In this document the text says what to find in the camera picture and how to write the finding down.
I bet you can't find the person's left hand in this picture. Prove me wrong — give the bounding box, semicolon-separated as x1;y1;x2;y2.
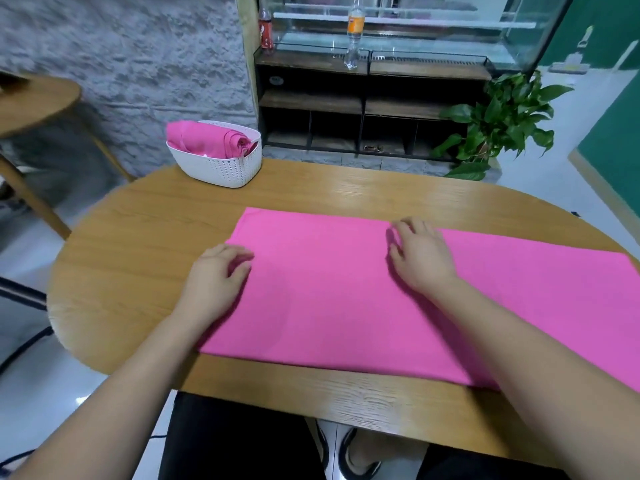
172;243;256;336

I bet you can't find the person's right hand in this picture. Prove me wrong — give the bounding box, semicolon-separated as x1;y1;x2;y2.
386;217;461;302

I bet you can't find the pile of pink cloths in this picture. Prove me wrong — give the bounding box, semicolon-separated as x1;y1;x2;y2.
197;205;640;394

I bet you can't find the white woven plastic basket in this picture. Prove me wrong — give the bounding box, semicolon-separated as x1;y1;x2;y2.
165;119;264;190

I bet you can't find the pink towel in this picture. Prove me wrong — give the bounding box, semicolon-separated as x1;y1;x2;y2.
165;121;259;160

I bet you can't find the person's left forearm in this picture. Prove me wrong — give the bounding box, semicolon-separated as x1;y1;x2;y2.
10;319;206;480

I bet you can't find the person's right forearm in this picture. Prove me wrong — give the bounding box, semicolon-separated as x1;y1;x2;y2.
430;279;640;480

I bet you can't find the person's black shoe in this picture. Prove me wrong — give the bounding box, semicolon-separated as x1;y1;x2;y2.
338;427;386;480
305;417;331;466

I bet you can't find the green potted plant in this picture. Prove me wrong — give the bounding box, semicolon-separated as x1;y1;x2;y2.
432;69;576;183

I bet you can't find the dark wooden shelf cabinet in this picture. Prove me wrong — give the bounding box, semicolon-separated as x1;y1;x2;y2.
253;47;501;166

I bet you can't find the glass display case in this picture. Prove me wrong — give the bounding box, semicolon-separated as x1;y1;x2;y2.
260;0;576;74

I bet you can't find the clear bottle with orange label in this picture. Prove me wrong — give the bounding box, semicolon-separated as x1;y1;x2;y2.
343;0;367;72

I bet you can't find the white mop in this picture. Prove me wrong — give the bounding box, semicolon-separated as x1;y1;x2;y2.
548;25;596;75

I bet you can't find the small round wooden side table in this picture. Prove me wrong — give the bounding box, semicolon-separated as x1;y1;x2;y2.
0;73;136;241

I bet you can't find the red label cola bottle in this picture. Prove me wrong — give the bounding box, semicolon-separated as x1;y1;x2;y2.
257;5;276;53

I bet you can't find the black floor cable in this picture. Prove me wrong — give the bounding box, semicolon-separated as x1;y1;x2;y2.
0;433;169;471

